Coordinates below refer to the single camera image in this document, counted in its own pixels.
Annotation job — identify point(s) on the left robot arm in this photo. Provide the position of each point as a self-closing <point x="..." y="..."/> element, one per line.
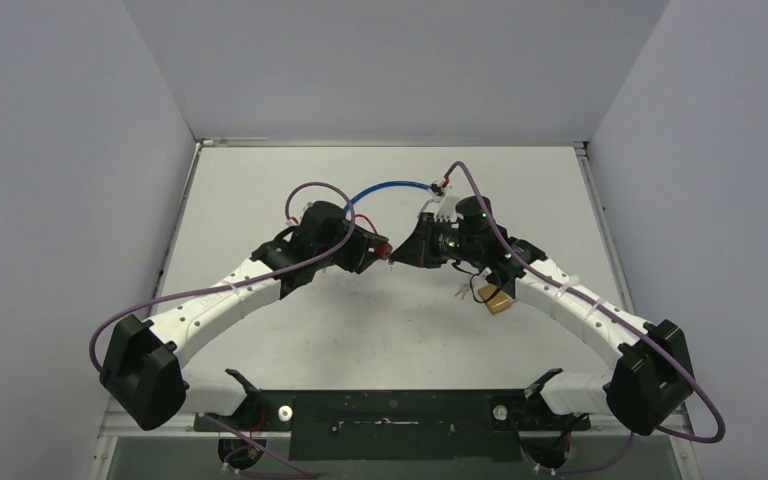
<point x="144" y="368"/>

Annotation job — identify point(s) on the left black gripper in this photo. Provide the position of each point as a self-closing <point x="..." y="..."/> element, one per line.
<point x="363" y="250"/>

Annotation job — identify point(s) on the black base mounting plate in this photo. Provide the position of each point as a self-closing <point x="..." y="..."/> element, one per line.
<point x="415" y="425"/>

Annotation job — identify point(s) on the red cable padlock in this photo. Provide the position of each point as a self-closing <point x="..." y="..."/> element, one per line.
<point x="383" y="251"/>

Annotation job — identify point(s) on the brass padlock short shackle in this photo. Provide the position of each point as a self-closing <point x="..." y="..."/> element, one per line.
<point x="494" y="299"/>

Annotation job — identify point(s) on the loose silver keys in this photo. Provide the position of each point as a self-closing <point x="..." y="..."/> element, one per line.
<point x="463" y="290"/>

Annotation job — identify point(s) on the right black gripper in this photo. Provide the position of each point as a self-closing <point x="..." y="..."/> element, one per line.
<point x="420" y="242"/>

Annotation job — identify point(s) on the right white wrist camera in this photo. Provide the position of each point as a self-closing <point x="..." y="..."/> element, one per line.
<point x="443" y="204"/>

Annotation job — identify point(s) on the blue cable lock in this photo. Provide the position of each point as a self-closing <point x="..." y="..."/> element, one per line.
<point x="389" y="185"/>

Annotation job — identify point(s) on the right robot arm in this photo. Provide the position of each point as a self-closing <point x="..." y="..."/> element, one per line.
<point x="649" y="363"/>

